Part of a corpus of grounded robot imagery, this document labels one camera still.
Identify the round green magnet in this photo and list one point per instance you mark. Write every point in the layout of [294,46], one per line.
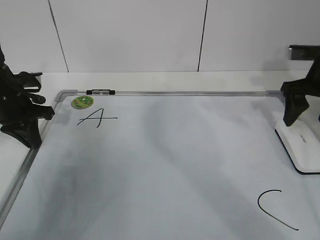
[82,102]

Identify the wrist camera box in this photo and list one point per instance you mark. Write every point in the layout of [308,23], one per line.
[29,80]
[297,52]

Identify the white rectangular board eraser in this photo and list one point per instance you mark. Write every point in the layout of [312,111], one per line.
[301,145]

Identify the white whiteboard with grey frame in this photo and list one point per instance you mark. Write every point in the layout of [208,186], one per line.
[165,167]

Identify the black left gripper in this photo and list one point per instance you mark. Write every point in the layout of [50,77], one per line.
[20,107]

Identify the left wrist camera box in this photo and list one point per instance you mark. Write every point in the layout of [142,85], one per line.
[29,80]

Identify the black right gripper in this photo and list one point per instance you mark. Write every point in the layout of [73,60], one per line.
[295,93]

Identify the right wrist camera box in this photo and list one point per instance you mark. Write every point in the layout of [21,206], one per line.
[297,52]

